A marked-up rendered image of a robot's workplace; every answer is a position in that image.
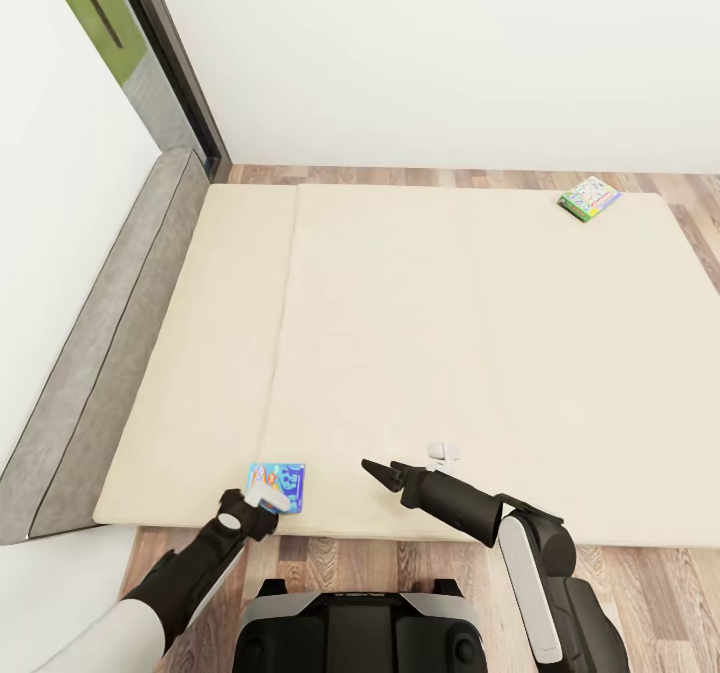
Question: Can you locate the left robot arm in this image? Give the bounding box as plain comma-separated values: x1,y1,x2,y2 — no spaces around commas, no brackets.
33,480,291,673

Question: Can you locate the board game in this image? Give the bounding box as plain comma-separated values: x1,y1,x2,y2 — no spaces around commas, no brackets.
559,176,621,222
245,463,306,514

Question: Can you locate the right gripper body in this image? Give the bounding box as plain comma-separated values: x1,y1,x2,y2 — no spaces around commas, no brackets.
400,466,475,532

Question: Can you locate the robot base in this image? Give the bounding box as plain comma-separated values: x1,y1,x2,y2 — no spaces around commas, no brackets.
232,578,488,673

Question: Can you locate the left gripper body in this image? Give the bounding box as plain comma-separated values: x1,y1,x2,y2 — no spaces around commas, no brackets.
217,488,275,542

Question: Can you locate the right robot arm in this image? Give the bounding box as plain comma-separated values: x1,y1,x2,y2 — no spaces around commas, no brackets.
361,442,632,673

